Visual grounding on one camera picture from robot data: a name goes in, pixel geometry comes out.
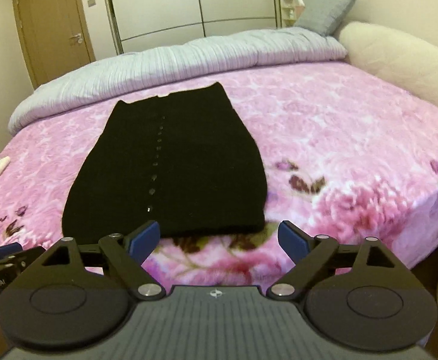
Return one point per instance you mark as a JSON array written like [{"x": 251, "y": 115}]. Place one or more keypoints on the white wall shelf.
[{"x": 292, "y": 7}]

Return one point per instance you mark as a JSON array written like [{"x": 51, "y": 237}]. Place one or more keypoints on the brown wooden door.
[{"x": 50, "y": 26}]

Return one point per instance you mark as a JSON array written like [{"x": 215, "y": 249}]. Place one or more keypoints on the black knit cardigan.
[{"x": 173, "y": 165}]

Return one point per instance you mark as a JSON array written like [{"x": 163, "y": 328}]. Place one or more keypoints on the grey wall switch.
[{"x": 91, "y": 2}]

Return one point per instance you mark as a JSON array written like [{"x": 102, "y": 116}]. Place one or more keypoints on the grey square pillow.
[{"x": 325, "y": 13}]

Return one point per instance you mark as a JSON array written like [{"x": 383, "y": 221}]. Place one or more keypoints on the pink floral blanket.
[{"x": 335, "y": 138}]

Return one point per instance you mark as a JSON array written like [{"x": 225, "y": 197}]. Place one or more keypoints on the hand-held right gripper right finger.
[{"x": 292, "y": 240}]

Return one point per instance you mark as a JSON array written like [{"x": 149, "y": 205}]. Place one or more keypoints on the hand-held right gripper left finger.
[{"x": 145, "y": 240}]

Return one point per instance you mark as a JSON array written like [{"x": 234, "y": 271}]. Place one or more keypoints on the long cream pillow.
[{"x": 402, "y": 60}]

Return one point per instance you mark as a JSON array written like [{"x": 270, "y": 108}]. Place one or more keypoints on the grey ribbed quilt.
[{"x": 166, "y": 63}]

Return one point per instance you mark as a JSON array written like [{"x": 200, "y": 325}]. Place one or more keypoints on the white sliding door wardrobe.
[{"x": 189, "y": 3}]

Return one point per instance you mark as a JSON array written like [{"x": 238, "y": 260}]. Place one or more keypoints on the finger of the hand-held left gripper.
[
  {"x": 23, "y": 257},
  {"x": 1, "y": 252}
]

